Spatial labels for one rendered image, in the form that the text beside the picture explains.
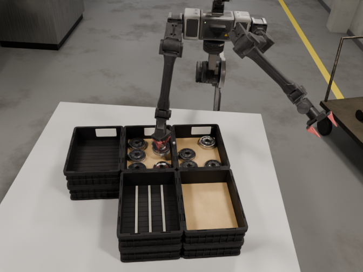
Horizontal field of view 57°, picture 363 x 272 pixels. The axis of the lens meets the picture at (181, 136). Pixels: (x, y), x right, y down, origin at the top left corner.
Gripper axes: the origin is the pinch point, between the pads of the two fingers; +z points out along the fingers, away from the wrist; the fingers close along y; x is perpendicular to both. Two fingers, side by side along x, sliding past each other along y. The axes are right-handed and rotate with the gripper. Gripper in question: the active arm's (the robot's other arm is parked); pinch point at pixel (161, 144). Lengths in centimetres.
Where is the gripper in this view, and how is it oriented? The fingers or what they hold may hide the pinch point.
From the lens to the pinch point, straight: 193.9
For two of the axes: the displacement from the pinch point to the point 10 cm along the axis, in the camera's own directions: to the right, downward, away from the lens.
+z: -0.4, 7.4, 6.7
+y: 6.6, -4.8, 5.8
